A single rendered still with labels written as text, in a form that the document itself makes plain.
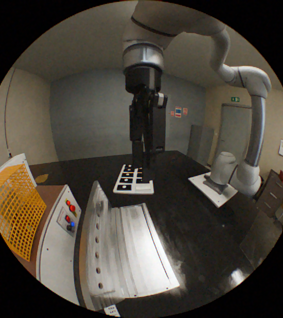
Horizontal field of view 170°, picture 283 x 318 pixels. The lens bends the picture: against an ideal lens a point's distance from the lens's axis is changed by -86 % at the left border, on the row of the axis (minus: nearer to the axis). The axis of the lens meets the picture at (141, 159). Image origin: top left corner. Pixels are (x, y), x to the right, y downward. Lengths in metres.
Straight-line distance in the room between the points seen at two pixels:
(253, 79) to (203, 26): 0.46
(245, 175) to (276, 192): 1.96
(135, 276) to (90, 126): 2.48
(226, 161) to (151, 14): 0.72
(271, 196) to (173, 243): 2.34
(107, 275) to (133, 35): 0.56
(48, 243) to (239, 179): 0.90
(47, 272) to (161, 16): 0.56
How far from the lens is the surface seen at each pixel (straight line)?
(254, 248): 0.74
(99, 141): 2.44
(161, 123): 0.15
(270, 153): 2.91
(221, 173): 0.72
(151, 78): 0.19
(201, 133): 2.90
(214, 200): 0.70
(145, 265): 0.42
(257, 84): 0.63
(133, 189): 0.63
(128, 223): 0.47
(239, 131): 3.04
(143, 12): 0.21
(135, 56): 0.21
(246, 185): 0.69
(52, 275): 0.40
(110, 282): 0.36
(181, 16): 0.19
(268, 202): 2.62
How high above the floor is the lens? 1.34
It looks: 23 degrees down
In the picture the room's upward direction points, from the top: straight up
